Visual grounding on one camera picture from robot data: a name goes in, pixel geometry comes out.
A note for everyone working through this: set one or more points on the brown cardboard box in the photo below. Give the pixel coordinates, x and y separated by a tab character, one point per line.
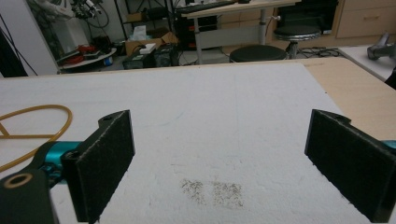
137	46

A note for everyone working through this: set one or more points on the yellow rubber tube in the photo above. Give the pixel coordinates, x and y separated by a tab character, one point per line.
63	109

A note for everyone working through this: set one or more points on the wooden drawer cabinet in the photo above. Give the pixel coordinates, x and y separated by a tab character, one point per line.
367	18

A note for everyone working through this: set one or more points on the white partition panel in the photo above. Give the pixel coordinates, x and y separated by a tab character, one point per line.
34	37

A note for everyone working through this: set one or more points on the black metal shelf rack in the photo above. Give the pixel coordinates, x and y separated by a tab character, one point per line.
137	18

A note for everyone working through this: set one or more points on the black equipment case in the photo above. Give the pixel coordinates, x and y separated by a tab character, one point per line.
155	57

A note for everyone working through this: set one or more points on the wooden top desk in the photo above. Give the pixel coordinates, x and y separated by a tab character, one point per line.
227	37

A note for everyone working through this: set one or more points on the white side table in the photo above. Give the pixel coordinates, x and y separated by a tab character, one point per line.
361	59

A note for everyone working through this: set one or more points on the grey metal tool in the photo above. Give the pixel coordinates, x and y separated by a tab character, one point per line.
378	51

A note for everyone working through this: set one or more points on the black keyboard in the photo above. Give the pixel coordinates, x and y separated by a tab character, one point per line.
205	6

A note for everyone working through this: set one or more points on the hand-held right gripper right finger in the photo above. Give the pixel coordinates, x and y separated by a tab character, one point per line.
351	168

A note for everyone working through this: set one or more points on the red tool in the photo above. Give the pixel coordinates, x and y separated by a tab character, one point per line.
85	49

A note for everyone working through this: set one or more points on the black round stool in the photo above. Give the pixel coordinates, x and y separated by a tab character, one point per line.
257	53

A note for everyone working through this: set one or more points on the round white low table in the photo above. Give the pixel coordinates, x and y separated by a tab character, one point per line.
93	59

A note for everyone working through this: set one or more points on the black stool with chrome rim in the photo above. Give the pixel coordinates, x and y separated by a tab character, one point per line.
296	31

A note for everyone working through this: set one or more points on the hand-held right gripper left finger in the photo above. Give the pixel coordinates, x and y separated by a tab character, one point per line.
102	168

